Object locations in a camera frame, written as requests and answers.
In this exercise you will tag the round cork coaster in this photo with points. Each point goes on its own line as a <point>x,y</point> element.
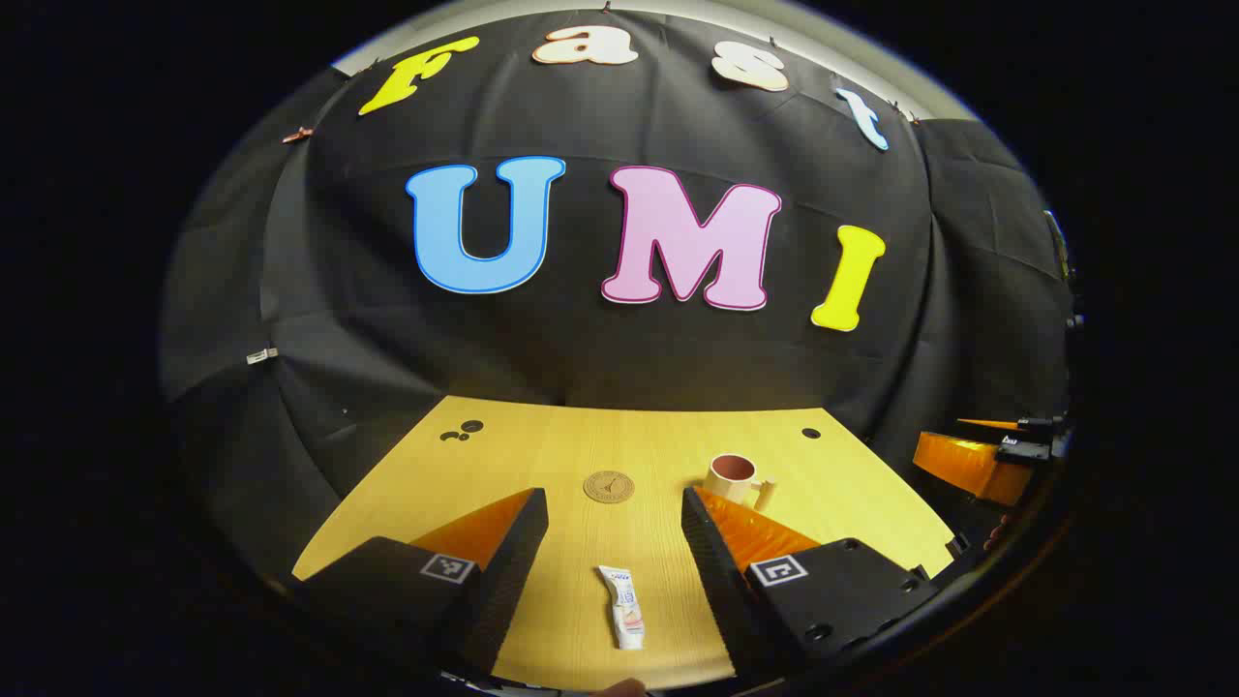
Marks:
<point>609,487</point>

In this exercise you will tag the white toothpaste tube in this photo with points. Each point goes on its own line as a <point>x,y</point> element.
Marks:
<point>624,605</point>

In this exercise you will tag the copper metal clip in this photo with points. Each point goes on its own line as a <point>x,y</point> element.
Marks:
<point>297,136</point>

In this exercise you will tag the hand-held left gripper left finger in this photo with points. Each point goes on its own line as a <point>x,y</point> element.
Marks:
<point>508,581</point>

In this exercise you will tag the black backdrop cloth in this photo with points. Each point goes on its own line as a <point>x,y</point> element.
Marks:
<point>581,358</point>

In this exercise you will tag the silver metal clip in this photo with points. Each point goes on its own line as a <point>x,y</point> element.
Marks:
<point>261,356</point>

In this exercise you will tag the wooden desktop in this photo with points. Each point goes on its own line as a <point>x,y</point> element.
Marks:
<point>581,445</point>

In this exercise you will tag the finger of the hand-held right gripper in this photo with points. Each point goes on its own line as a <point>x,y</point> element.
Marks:
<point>1036,424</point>
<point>968,465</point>

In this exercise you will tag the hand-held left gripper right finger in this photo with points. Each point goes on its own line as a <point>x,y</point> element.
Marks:
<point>716,581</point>

